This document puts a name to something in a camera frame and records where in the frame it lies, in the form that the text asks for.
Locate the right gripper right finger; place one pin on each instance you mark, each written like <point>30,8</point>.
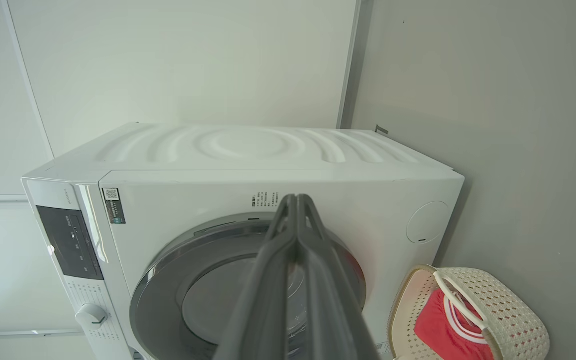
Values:
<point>333,310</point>

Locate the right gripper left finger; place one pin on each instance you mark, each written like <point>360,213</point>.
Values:
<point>263,310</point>

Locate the black round washer door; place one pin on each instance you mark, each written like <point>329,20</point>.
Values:
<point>208,295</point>

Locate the red knitted garment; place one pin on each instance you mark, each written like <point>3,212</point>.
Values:
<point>443,330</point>

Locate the white front-load washing machine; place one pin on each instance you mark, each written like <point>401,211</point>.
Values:
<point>248,155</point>

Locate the cream perforated laundry basket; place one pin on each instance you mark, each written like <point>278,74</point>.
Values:
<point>513,315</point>

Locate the printed text label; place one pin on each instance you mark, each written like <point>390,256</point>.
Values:
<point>264,200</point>

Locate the round filter cover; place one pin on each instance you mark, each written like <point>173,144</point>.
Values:
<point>428,222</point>

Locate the round washer program knob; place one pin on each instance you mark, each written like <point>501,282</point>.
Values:
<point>90,316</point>

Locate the black QR code sticker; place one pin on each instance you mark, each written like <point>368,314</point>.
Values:
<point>114,206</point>

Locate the black washer display panel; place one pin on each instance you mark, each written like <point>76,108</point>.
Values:
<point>70,242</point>

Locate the small grey wall bracket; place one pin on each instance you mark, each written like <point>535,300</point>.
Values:
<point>381,130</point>

